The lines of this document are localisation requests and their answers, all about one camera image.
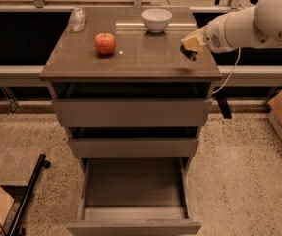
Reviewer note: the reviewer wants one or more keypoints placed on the grey top drawer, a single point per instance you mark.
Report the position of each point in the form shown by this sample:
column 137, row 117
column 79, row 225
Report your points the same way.
column 170, row 112

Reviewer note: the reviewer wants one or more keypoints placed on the grey drawer cabinet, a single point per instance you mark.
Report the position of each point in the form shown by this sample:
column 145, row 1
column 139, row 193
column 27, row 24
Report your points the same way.
column 144, row 65

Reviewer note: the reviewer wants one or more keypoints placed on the black rxbar chocolate bar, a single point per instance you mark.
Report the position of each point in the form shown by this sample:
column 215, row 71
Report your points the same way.
column 188, row 53

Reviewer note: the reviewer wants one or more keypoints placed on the black table leg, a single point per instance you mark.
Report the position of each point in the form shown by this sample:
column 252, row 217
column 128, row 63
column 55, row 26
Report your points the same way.
column 221, row 98

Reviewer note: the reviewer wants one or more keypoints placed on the grey open bottom drawer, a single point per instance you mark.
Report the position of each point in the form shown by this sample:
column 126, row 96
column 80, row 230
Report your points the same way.
column 134, row 197

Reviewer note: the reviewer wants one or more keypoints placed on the red apple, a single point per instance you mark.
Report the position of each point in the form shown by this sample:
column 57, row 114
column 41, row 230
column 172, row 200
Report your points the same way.
column 105, row 43

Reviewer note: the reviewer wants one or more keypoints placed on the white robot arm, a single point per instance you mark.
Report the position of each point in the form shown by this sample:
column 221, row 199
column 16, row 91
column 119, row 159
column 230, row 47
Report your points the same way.
column 258, row 27

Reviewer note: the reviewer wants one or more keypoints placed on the white ceramic bowl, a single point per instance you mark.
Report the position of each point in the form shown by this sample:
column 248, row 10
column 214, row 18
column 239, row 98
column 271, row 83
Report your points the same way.
column 156, row 20

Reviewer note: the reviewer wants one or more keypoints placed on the black metal pole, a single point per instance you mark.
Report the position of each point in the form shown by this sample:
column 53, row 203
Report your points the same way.
column 14, row 229

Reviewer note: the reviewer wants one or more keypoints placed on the grey middle drawer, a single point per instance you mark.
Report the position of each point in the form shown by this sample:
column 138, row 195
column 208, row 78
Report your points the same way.
column 135, row 142

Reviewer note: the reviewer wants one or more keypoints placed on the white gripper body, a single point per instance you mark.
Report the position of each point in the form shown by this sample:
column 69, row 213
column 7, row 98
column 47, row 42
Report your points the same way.
column 213, row 38

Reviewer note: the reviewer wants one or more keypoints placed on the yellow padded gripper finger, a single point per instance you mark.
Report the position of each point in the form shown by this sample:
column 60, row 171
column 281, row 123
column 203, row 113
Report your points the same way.
column 194, row 43
column 198, row 32

